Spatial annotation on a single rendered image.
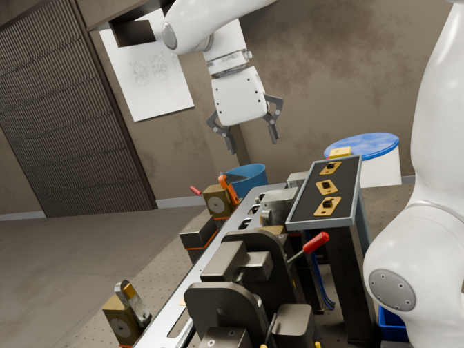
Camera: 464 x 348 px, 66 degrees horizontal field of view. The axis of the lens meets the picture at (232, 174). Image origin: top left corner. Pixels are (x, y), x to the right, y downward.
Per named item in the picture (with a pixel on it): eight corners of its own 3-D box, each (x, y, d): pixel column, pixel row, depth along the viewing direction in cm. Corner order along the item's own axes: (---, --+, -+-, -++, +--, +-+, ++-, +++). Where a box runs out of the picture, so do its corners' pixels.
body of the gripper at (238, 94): (257, 56, 73) (272, 110, 76) (211, 72, 76) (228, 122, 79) (250, 59, 66) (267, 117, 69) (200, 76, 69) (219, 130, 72)
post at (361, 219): (356, 267, 129) (330, 155, 116) (378, 266, 126) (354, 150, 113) (355, 281, 123) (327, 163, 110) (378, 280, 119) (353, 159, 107)
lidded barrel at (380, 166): (411, 202, 296) (399, 127, 277) (411, 237, 252) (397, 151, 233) (346, 207, 323) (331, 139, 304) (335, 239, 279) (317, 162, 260)
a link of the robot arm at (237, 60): (252, 47, 73) (256, 61, 73) (213, 61, 75) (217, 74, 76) (244, 49, 65) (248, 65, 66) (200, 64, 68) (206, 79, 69)
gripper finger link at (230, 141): (228, 121, 77) (238, 150, 79) (215, 124, 78) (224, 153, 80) (225, 124, 74) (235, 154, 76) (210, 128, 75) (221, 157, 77)
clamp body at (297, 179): (313, 255, 146) (291, 173, 135) (342, 253, 140) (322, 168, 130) (309, 266, 139) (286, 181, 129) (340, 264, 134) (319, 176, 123)
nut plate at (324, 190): (315, 184, 92) (314, 179, 92) (330, 180, 92) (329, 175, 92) (322, 196, 84) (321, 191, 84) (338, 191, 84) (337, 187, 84)
